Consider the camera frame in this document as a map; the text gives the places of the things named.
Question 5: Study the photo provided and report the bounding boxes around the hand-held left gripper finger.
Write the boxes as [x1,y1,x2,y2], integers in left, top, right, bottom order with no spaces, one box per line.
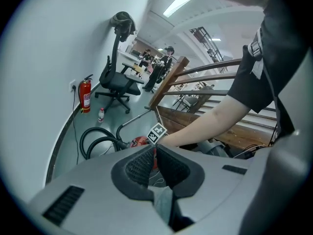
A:
[111,144,157,201]

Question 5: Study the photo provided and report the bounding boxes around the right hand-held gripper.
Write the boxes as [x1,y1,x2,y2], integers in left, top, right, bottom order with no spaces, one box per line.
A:
[147,122,205,232]

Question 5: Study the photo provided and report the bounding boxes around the red vacuum cleaner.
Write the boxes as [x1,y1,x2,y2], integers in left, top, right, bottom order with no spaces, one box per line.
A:
[127,135,160,171]

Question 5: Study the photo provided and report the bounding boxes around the person's right forearm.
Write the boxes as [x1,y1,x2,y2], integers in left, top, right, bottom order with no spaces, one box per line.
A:
[159,94,251,148]

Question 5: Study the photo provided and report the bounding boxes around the metal vacuum wand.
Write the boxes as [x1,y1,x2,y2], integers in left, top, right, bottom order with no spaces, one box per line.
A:
[116,105,152,146]

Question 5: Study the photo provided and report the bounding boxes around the person's grey trouser legs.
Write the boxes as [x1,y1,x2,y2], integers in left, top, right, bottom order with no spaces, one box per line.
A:
[148,186,174,224]

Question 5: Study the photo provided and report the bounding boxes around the small plastic bottle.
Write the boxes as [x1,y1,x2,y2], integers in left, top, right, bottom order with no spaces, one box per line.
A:
[97,107,106,124]

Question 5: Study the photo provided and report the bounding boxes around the grey side chair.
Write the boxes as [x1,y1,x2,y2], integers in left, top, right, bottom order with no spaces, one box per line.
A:
[172,93,197,112]

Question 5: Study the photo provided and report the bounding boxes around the red fire extinguisher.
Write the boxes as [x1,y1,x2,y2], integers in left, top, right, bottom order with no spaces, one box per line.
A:
[78,73,94,114]

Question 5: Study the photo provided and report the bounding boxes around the black office chair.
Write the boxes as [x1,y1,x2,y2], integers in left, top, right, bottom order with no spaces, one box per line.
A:
[94,11,145,115]

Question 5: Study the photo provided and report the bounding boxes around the wooden stair railing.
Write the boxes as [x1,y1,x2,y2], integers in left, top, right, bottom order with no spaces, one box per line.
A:
[148,55,246,115]

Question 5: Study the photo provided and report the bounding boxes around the black metal balcony railing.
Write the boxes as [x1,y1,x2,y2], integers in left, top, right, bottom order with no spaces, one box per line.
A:
[189,26,224,64]

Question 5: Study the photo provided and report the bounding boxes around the beige jacket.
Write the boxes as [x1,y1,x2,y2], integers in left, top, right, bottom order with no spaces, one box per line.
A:
[110,11,136,43]

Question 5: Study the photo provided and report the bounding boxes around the person's black shirt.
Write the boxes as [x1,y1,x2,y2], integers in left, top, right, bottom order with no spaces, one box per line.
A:
[226,0,313,142]

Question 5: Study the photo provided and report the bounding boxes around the rectangular ceiling light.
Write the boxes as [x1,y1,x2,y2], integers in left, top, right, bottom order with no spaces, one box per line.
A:
[162,0,194,17]

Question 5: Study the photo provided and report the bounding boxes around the black vacuum hose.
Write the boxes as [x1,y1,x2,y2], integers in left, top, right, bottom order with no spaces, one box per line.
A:
[80,127,134,160]

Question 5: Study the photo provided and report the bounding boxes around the black power cable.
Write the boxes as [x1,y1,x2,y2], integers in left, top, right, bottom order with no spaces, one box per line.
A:
[72,86,80,166]

